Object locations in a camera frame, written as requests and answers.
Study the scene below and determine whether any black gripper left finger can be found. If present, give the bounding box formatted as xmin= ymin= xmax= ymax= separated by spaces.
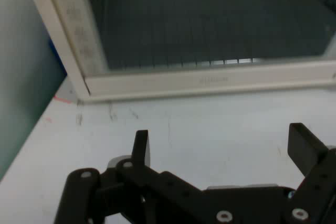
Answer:
xmin=54 ymin=129 xmax=218 ymax=224

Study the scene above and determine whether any metal wire oven rack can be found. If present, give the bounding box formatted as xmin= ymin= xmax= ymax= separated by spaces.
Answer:
xmin=88 ymin=0 xmax=336 ymax=70

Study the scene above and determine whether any cream oven door with handle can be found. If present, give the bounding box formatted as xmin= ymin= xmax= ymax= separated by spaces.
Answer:
xmin=23 ymin=0 xmax=336 ymax=98

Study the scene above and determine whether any cream toaster oven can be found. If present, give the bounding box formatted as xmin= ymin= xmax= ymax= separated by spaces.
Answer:
xmin=76 ymin=81 xmax=336 ymax=104

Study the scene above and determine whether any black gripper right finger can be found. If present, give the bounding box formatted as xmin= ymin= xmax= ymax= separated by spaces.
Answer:
xmin=286 ymin=122 xmax=336 ymax=224

